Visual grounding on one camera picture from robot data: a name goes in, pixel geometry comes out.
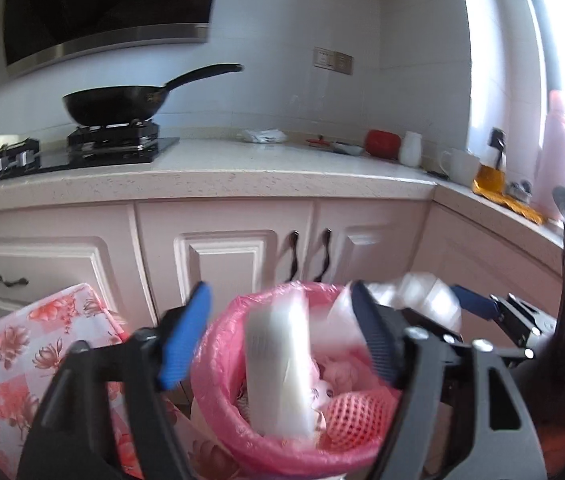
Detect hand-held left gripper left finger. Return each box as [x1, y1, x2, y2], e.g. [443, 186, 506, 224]
[16, 281, 213, 480]

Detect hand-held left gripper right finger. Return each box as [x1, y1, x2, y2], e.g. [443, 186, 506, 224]
[350, 280, 547, 480]

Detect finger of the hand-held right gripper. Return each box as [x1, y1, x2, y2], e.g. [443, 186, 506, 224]
[449, 284, 559, 350]
[401, 309, 465, 346]

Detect white tissue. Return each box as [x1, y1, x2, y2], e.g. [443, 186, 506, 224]
[322, 357, 363, 391]
[366, 271, 464, 336]

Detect waste bin with pink bag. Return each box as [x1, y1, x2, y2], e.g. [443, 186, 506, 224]
[190, 281, 413, 478]

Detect large pink fruit foam net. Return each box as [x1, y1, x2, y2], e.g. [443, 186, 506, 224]
[322, 392, 403, 453]

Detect white plastic packet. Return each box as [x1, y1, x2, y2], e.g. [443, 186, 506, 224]
[245, 294, 315, 438]

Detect yellow mat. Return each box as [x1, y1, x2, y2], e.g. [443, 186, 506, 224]
[472, 185, 547, 226]

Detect small metal object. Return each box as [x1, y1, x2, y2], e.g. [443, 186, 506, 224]
[506, 180, 533, 201]

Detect glass oil bottle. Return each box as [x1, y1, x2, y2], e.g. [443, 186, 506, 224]
[475, 127, 508, 196]

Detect white mug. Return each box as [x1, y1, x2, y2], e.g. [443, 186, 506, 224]
[438, 148, 480, 187]

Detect white lower kitchen cabinets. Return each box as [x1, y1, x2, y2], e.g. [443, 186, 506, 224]
[0, 199, 565, 401]

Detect pink bottle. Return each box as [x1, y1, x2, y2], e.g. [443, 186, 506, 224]
[535, 89, 565, 221]

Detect white ceramic jar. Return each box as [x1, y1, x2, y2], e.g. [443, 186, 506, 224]
[399, 131, 424, 168]

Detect floral pink tablecloth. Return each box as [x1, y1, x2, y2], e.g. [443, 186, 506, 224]
[0, 282, 243, 480]

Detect red pot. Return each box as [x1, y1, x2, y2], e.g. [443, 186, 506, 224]
[365, 129, 403, 161]

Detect speckled stone countertop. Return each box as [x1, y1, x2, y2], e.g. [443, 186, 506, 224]
[0, 139, 565, 248]

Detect small grey dish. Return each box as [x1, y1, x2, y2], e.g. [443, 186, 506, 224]
[331, 141, 365, 157]

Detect black gas stove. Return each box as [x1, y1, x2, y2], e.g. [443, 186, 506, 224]
[0, 122, 180, 186]

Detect white plastic bag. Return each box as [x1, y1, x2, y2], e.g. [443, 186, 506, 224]
[236, 128, 287, 144]

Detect black wok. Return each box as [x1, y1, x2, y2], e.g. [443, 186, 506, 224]
[61, 63, 244, 127]

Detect black range hood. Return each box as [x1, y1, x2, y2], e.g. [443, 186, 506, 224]
[2, 0, 223, 78]

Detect dark cabinet door handle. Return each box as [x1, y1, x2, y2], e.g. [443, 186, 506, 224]
[313, 229, 333, 282]
[289, 230, 300, 282]

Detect beige wall socket panel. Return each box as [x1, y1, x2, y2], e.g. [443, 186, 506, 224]
[312, 46, 354, 76]

